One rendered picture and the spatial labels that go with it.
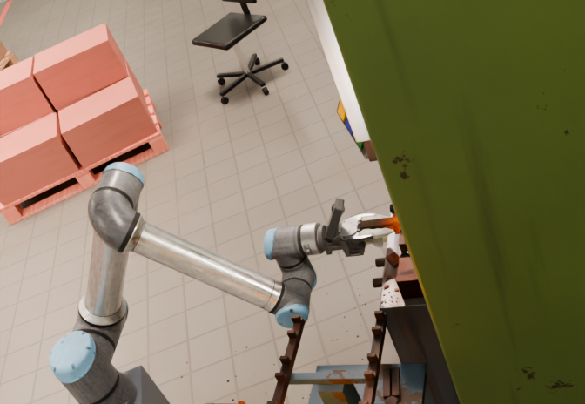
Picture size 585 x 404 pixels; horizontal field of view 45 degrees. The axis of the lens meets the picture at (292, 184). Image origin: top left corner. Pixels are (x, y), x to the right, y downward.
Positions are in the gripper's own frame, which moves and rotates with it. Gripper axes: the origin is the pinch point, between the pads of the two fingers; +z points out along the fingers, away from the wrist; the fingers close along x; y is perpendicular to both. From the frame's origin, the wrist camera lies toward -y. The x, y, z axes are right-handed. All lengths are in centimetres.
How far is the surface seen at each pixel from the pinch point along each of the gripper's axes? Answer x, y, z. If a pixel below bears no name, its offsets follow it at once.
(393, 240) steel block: -2.4, 8.6, -1.0
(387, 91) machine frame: 48, -70, 22
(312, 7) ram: 12, -70, 4
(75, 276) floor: -102, 100, -218
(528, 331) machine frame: 48, -11, 35
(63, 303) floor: -81, 100, -216
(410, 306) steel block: 21.9, 8.7, 5.2
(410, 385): 34.6, 23.8, 2.4
